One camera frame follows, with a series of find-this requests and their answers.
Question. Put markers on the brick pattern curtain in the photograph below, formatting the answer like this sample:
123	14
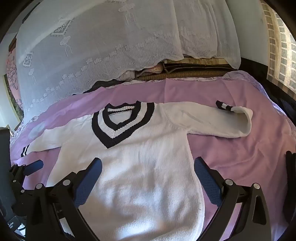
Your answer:
282	46

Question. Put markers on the brown patterned mat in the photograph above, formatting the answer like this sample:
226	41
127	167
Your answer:
196	69

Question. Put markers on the pile of folded pale clothes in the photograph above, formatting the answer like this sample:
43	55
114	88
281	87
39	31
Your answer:
143	70

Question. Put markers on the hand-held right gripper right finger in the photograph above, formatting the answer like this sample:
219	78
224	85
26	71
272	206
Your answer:
208	183

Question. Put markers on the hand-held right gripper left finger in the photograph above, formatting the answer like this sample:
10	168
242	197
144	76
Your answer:
89	183

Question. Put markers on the white knit sweater black trim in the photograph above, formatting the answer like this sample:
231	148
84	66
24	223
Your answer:
138	173

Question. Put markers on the lavender floral bed sheet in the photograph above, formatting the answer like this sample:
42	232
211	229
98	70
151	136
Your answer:
249	76

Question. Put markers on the purple bed sheet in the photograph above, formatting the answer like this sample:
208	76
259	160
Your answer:
231	153

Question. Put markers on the white lace cover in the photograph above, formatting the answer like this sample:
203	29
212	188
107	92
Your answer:
104	34

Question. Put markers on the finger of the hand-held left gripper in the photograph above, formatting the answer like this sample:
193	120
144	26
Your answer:
34	167

